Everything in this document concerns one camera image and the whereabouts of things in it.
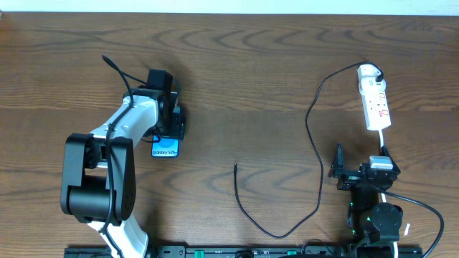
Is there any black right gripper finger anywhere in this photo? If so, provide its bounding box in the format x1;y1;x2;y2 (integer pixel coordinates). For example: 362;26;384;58
380;145;396;167
331;143;344;171

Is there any blue Samsung Galaxy smartphone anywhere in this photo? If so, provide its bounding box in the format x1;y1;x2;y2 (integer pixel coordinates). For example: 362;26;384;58
151;135;179;158

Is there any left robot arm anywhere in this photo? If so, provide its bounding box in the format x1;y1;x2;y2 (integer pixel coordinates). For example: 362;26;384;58
60;70;185;257

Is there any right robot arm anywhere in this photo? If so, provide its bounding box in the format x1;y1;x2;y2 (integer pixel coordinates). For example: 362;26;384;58
328;144;403;257

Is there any white USB charger plug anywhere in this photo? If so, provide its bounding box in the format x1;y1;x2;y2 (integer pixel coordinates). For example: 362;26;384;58
357;63;384;82

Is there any white power strip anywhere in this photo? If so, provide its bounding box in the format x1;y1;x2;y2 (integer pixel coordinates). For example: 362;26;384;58
359;77;392;131

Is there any black USB charging cable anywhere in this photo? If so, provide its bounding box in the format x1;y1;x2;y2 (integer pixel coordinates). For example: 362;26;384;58
233;61;385;239

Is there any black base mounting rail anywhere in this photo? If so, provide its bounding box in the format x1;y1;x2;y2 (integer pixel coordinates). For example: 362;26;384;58
63;244;423;258

